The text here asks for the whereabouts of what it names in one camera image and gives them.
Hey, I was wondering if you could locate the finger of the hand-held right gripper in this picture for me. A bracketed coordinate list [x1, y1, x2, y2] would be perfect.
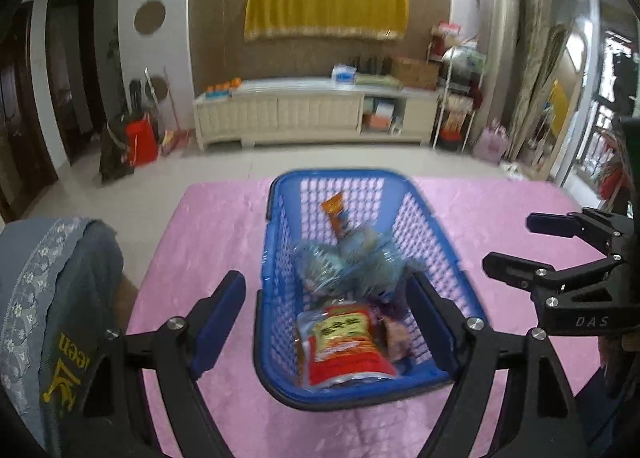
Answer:
[526, 208, 627, 257]
[482, 251, 625, 315]

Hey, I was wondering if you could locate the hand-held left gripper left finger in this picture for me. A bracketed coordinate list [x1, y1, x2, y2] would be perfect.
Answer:
[55, 269, 247, 458]

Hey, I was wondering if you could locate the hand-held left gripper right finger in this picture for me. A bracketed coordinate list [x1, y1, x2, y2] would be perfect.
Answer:
[405, 272, 586, 458]

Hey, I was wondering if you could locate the purple yellow snack packet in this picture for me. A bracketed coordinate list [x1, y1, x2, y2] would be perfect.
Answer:
[372, 294, 413, 364]

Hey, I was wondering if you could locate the clear blue striped snack packet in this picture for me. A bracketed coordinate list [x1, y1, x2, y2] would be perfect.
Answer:
[292, 240, 353, 291]
[345, 228, 426, 294]

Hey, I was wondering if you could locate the red yellow-label snack packet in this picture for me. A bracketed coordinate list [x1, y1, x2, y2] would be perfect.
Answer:
[297, 302, 401, 389]

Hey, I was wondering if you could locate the orange snack packet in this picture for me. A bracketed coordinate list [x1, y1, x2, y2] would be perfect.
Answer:
[321, 192, 353, 239]

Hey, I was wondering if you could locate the blue plastic basket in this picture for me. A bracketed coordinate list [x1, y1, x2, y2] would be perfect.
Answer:
[252, 168, 493, 411]

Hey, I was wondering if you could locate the pink bag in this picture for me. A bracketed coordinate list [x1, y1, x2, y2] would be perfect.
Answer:
[472, 123, 511, 164]

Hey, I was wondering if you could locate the pink quilted mat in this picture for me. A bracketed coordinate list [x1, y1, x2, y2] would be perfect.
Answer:
[125, 177, 606, 458]

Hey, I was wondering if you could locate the arched floor mirror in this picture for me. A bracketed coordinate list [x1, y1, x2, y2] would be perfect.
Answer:
[520, 23, 588, 181]

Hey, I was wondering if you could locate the white shelf rack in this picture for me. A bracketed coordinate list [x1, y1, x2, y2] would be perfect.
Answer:
[429, 23, 483, 151]

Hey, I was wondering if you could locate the standing air conditioner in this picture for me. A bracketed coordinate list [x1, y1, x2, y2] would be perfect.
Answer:
[477, 0, 518, 139]

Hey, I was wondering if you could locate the patterned curtain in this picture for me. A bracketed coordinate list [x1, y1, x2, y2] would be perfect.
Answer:
[507, 0, 551, 159]

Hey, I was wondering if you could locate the grey-blue lace-trimmed cloth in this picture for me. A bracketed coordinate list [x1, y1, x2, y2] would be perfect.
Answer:
[0, 215, 125, 458]

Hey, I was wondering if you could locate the broom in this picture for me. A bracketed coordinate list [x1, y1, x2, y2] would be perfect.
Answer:
[161, 65, 191, 156]

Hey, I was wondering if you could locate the red bag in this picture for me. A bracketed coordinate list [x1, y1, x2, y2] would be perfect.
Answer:
[125, 118, 158, 168]

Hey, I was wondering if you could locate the brown cardboard box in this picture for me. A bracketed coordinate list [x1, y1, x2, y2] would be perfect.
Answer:
[390, 57, 441, 90]

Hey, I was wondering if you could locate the black suitcase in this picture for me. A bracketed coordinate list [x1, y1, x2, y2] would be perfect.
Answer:
[99, 113, 136, 184]

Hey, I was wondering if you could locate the green folded cloth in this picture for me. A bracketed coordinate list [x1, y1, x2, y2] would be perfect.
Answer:
[354, 73, 403, 88]

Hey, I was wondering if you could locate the cream TV cabinet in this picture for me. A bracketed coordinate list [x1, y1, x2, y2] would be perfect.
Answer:
[192, 77, 443, 151]

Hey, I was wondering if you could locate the dark bottle set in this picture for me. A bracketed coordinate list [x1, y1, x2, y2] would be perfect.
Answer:
[352, 55, 388, 75]

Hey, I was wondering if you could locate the dark wooden door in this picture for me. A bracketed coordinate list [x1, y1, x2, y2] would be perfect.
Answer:
[46, 0, 96, 166]

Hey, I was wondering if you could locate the white-handled mop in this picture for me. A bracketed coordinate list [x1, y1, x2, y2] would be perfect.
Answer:
[144, 67, 163, 129]

